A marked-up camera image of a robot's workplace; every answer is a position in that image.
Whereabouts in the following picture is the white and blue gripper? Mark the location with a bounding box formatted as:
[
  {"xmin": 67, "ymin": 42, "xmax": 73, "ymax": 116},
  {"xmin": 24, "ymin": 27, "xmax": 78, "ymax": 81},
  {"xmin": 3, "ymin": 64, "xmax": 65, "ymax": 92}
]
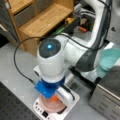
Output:
[{"xmin": 34, "ymin": 66, "xmax": 73, "ymax": 106}]

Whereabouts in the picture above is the pink round plate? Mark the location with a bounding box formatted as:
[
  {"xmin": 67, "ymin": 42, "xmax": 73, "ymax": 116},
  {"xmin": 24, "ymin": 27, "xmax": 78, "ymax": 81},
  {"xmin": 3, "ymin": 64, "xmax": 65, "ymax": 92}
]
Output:
[{"xmin": 41, "ymin": 95, "xmax": 65, "ymax": 113}]

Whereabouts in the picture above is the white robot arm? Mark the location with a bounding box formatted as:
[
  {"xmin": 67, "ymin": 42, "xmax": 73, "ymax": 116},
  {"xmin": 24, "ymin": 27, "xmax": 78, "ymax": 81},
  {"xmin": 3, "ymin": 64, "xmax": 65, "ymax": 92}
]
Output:
[{"xmin": 36, "ymin": 0, "xmax": 112, "ymax": 105}]

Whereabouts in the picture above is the silver toaster oven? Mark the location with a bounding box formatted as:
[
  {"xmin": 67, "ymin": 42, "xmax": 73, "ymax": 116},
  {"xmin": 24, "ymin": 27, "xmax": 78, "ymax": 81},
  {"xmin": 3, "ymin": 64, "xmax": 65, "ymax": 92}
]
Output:
[{"xmin": 89, "ymin": 23, "xmax": 120, "ymax": 120}]

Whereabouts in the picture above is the wooden box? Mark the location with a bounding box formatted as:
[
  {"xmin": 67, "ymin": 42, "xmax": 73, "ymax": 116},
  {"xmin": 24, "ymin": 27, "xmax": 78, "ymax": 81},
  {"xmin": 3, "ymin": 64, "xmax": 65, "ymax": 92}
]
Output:
[{"xmin": 5, "ymin": 0, "xmax": 74, "ymax": 56}]

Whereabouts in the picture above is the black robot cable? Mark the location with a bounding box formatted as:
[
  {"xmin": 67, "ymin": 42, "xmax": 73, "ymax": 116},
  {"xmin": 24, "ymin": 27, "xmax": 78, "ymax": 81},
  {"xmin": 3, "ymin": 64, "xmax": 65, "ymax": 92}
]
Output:
[{"xmin": 13, "ymin": 31, "xmax": 101, "ymax": 84}]

